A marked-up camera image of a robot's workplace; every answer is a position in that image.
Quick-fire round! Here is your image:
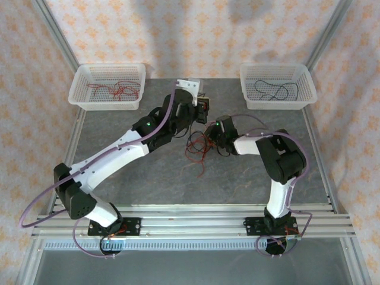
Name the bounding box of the red cable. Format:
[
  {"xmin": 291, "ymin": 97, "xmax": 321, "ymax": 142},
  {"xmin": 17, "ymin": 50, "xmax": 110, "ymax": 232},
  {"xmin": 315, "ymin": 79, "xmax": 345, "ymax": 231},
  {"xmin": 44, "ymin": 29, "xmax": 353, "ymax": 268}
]
[
  {"xmin": 192, "ymin": 135, "xmax": 219, "ymax": 154},
  {"xmin": 93, "ymin": 84, "xmax": 121, "ymax": 102},
  {"xmin": 86, "ymin": 83, "xmax": 103, "ymax": 97},
  {"xmin": 112, "ymin": 78, "xmax": 141, "ymax": 102},
  {"xmin": 185, "ymin": 145, "xmax": 207, "ymax": 179}
]

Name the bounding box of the white perforated plastic basket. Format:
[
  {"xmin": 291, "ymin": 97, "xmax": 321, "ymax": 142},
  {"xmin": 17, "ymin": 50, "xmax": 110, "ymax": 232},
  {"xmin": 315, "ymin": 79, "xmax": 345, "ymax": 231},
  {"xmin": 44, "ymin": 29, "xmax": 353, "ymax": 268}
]
[
  {"xmin": 239, "ymin": 62, "xmax": 318, "ymax": 110},
  {"xmin": 68, "ymin": 62, "xmax": 147, "ymax": 112}
]

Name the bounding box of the grey lower shelf panel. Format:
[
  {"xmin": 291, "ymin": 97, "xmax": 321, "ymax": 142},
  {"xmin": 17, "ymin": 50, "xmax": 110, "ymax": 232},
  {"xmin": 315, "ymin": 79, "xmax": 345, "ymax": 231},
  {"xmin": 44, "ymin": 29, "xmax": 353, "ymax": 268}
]
[{"xmin": 32, "ymin": 249, "xmax": 357, "ymax": 285}]

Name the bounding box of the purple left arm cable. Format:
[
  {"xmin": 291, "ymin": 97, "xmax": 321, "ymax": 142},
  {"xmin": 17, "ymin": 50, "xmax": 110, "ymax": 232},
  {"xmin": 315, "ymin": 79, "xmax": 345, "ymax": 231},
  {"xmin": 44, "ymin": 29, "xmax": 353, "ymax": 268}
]
[{"xmin": 18, "ymin": 80, "xmax": 179, "ymax": 259}]

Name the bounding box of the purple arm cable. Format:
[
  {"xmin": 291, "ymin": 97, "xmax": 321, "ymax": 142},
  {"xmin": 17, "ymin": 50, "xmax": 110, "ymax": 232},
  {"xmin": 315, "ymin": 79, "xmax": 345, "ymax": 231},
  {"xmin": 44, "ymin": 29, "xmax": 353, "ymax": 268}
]
[
  {"xmin": 230, "ymin": 114, "xmax": 312, "ymax": 258},
  {"xmin": 18, "ymin": 80, "xmax": 179, "ymax": 259}
]

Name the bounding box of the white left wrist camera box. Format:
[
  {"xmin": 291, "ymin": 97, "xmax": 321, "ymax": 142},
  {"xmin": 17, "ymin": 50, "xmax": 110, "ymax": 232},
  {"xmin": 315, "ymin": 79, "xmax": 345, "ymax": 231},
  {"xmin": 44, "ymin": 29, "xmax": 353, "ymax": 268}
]
[{"xmin": 177, "ymin": 77, "xmax": 201, "ymax": 106}]

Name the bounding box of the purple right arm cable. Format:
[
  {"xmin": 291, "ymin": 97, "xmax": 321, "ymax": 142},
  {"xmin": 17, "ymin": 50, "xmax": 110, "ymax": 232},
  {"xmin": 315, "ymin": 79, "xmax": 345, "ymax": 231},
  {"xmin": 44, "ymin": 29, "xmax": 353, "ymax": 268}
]
[{"xmin": 230, "ymin": 114, "xmax": 312, "ymax": 258}]

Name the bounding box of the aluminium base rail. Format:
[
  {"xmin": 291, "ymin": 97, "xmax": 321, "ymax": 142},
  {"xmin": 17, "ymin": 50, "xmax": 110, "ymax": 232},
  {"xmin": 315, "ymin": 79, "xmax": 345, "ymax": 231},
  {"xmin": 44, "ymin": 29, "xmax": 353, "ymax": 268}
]
[{"xmin": 31, "ymin": 203, "xmax": 356, "ymax": 238}]

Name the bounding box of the aluminium side rail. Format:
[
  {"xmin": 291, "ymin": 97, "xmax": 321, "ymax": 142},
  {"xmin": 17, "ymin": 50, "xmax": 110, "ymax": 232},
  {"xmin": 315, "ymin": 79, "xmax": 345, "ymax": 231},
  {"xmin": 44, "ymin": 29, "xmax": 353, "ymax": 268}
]
[
  {"xmin": 301, "ymin": 107, "xmax": 339, "ymax": 214},
  {"xmin": 59, "ymin": 108, "xmax": 87, "ymax": 167}
]

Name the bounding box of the grey slotted cable duct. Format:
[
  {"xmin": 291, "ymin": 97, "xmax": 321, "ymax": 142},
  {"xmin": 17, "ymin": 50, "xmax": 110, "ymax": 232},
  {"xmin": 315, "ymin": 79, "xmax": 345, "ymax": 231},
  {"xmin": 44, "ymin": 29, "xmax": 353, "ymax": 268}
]
[{"xmin": 43, "ymin": 239, "xmax": 345, "ymax": 251}]

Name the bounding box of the black round cable port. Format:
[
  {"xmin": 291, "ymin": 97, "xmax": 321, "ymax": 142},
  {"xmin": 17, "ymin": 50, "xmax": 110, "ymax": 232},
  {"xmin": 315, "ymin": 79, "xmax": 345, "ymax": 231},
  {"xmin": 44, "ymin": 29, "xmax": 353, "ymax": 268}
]
[
  {"xmin": 265, "ymin": 237, "xmax": 290, "ymax": 257},
  {"xmin": 99, "ymin": 237, "xmax": 125, "ymax": 258}
]

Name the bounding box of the aluminium frame post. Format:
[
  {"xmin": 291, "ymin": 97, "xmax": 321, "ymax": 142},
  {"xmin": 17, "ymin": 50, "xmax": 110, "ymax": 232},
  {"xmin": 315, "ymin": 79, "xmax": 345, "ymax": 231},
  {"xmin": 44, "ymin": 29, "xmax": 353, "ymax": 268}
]
[
  {"xmin": 31, "ymin": 0, "xmax": 81, "ymax": 72},
  {"xmin": 305, "ymin": 0, "xmax": 354, "ymax": 71}
]

